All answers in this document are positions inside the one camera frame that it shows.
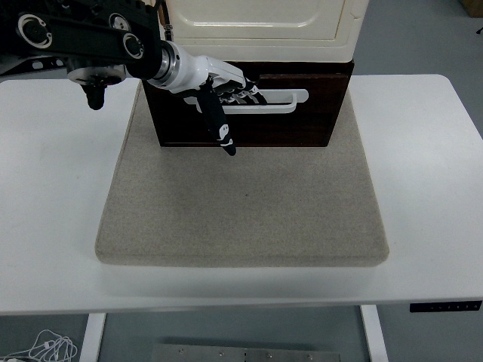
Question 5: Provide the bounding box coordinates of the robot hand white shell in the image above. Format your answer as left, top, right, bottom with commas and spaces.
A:
165, 45, 270, 157

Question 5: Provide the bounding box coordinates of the white drawer handle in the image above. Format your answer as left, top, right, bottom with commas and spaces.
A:
183, 88, 309, 115

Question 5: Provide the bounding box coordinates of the dark wooden drawer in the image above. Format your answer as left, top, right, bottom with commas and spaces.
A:
145, 73, 350, 149

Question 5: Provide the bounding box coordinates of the cream cabinet door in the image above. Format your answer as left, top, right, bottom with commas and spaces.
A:
165, 0, 345, 41

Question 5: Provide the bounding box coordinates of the dark wooden drawer case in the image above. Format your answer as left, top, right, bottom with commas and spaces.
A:
140, 58, 355, 146

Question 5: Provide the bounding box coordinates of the cream plastic cabinet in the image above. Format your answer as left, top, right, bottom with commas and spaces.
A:
156, 0, 368, 64

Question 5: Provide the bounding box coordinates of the beige fabric mat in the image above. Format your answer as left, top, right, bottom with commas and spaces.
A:
94, 81, 389, 268

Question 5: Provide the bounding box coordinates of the brown cardboard box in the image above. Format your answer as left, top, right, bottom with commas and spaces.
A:
459, 0, 483, 18

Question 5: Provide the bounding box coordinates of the grey metal plate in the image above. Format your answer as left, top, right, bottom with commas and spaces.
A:
154, 343, 341, 362

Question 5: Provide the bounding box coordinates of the white table leg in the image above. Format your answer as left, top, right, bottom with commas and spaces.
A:
359, 304, 389, 362
80, 312, 107, 362

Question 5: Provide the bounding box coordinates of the black table control panel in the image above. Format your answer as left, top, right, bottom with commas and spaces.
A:
409, 299, 483, 313

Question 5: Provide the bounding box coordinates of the white cable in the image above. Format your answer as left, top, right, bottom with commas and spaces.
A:
0, 329, 78, 362

